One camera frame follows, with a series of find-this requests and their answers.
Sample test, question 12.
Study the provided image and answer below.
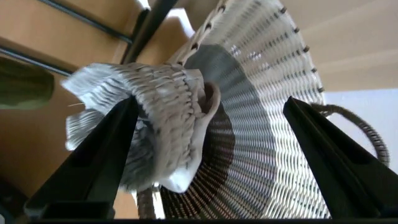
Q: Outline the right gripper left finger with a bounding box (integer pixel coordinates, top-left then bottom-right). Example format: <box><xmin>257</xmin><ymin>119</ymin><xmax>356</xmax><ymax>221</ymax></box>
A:
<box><xmin>24</xmin><ymin>95</ymin><xmax>140</xmax><ymax>220</ymax></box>

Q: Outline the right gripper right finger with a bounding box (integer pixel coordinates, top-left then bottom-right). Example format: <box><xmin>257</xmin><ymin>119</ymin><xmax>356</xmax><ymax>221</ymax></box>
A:
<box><xmin>282</xmin><ymin>96</ymin><xmax>398</xmax><ymax>218</ymax></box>

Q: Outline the pale grey garment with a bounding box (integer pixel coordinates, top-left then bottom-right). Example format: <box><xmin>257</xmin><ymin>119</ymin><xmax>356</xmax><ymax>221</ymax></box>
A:
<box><xmin>60</xmin><ymin>62</ymin><xmax>221</xmax><ymax>194</ymax></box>

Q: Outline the green long-sleeved shirt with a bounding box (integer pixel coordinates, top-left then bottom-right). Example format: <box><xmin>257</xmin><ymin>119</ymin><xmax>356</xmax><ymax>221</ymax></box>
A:
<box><xmin>0</xmin><ymin>57</ymin><xmax>55</xmax><ymax>110</ymax></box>

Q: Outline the white laundry basket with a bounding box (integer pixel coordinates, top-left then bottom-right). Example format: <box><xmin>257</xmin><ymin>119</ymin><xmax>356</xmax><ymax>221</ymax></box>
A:
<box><xmin>136</xmin><ymin>0</ymin><xmax>391</xmax><ymax>220</ymax></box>

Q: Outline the black clothes rack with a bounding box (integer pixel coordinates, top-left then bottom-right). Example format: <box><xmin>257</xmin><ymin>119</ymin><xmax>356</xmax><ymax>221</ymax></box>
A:
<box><xmin>0</xmin><ymin>0</ymin><xmax>180</xmax><ymax>77</ymax></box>

